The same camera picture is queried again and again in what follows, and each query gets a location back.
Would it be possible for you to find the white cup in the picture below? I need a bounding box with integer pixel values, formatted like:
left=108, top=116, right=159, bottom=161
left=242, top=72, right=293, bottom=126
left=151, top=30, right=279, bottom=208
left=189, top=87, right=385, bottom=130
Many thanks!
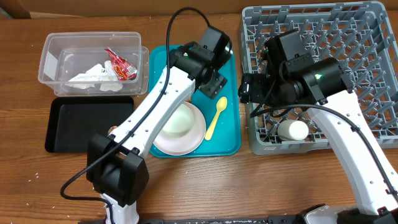
left=277, top=120, right=309, bottom=141

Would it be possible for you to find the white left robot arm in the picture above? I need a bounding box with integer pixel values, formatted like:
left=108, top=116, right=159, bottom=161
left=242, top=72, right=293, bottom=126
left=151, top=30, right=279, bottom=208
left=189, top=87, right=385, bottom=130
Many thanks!
left=86, top=26, right=233, bottom=223

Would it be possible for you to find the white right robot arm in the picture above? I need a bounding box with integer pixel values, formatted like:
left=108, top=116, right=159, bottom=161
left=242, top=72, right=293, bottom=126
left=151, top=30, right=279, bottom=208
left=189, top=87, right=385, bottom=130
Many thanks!
left=239, top=29, right=397, bottom=223

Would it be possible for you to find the yellow plastic spoon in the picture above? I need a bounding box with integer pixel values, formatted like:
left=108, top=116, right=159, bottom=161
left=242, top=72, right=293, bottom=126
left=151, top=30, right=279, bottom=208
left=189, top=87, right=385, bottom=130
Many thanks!
left=205, top=96, right=228, bottom=141

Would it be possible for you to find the white bowl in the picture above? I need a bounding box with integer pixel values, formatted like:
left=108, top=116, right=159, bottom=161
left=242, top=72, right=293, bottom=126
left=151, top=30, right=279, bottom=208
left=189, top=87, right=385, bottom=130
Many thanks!
left=161, top=103, right=195, bottom=138

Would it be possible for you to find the pink plate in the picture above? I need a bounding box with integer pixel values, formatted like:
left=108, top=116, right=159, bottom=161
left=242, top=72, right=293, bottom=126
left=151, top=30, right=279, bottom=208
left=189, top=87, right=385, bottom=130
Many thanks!
left=154, top=102, right=206, bottom=156

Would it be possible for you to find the grey dish rack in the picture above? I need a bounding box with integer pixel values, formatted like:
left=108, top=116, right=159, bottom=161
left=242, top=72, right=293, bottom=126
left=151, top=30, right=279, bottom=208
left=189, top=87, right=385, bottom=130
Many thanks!
left=240, top=1, right=397, bottom=149

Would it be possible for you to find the black tray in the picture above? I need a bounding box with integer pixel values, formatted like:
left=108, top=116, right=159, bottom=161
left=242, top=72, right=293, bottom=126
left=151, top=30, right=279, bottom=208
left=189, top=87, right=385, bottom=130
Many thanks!
left=44, top=96, right=134, bottom=153

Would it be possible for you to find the red snack wrapper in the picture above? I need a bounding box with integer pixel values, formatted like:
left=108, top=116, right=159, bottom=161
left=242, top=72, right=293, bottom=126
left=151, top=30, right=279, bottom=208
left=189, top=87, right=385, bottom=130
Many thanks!
left=105, top=48, right=137, bottom=81

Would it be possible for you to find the teal tray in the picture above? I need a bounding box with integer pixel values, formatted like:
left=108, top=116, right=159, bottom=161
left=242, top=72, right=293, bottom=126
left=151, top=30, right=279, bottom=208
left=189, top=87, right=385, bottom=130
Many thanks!
left=148, top=45, right=242, bottom=158

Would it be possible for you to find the white tissue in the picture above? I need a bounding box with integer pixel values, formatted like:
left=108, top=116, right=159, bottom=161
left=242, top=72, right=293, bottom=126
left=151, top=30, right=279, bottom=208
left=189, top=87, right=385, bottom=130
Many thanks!
left=68, top=60, right=118, bottom=89

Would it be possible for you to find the clear plastic bin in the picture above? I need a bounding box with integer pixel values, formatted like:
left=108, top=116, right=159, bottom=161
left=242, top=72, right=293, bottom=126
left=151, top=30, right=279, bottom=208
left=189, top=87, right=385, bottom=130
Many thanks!
left=38, top=32, right=149, bottom=96

